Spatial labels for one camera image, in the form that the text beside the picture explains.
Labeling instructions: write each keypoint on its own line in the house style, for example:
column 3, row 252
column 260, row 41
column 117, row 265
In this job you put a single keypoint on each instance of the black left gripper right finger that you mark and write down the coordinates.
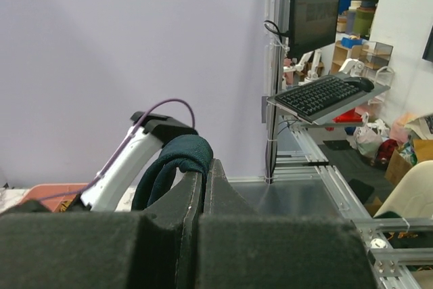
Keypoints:
column 220, row 197

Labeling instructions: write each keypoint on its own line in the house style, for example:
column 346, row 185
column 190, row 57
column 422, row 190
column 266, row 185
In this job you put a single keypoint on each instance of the black keyboard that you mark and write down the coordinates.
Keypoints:
column 313, row 97

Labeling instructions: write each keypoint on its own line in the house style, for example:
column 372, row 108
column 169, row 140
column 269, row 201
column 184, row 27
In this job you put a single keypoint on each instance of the black computer mouse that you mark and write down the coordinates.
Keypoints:
column 362, row 83

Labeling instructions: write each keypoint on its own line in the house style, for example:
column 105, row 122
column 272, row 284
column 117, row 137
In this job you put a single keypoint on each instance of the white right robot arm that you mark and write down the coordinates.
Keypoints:
column 149, row 134

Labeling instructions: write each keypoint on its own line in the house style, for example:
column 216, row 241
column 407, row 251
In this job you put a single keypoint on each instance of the dark green necktie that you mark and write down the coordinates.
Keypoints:
column 185, row 153

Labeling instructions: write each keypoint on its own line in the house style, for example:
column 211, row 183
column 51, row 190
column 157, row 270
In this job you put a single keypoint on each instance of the computer monitor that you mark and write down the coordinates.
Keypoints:
column 312, row 25

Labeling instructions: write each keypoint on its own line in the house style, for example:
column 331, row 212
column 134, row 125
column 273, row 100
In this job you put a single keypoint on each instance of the grey keyboard tray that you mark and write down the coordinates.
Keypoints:
column 335, row 110

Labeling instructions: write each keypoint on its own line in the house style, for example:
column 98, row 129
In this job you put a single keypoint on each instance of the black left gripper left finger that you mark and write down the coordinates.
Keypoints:
column 170, row 230

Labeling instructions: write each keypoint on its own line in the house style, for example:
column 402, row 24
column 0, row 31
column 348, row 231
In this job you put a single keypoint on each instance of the cream plastic chair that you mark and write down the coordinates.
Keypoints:
column 412, row 196

